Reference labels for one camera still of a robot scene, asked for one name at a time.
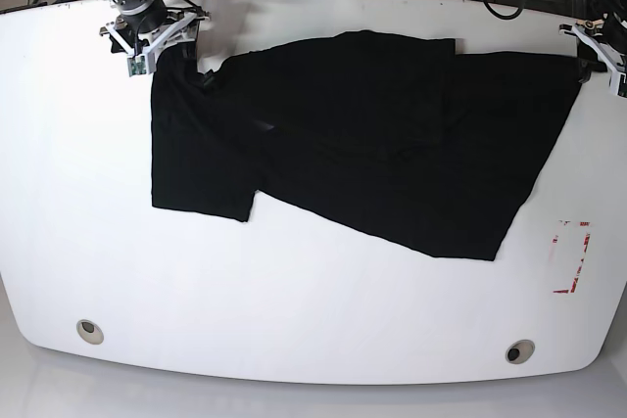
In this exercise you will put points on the right table grommet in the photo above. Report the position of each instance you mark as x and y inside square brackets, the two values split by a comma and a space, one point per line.
[520, 352]

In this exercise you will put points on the table grommet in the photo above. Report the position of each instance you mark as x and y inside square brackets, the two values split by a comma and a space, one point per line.
[90, 332]
[520, 352]

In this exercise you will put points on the black graphic t-shirt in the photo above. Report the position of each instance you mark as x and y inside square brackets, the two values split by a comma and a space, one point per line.
[396, 137]

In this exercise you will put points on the left table grommet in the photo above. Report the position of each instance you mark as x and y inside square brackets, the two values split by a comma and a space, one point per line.
[90, 332]

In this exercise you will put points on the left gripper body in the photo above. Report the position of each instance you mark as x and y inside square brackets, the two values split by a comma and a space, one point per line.
[610, 47]

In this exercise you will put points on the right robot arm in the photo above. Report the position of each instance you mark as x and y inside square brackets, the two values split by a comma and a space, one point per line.
[144, 29]

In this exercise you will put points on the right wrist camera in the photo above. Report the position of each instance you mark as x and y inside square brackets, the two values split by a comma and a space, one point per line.
[143, 64]

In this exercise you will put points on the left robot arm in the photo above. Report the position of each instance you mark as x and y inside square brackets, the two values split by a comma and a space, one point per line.
[607, 10]

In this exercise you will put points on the red tape marking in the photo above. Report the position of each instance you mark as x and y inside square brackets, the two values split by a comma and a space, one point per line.
[567, 255]

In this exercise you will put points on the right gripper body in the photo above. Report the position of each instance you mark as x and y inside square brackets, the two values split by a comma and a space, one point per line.
[180, 25]

